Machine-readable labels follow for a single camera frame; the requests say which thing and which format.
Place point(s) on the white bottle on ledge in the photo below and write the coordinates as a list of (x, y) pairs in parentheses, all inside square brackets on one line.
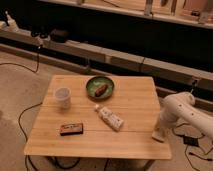
[(12, 23)]

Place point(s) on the black power adapter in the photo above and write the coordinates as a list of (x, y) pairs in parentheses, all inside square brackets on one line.
[(190, 141)]

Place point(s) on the brown sausage food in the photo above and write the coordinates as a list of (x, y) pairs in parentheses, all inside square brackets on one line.
[(101, 90)]

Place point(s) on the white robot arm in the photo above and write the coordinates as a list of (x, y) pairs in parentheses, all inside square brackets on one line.
[(181, 105)]

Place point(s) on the green plate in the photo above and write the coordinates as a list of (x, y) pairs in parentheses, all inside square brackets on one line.
[(95, 82)]

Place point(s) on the dark object on ledge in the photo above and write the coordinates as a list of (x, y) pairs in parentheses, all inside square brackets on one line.
[(60, 36)]

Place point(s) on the dark rectangular sponge block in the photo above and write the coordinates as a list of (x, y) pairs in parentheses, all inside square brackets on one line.
[(71, 129)]

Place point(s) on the white tube bottle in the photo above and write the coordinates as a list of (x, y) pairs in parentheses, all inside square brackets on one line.
[(111, 119)]

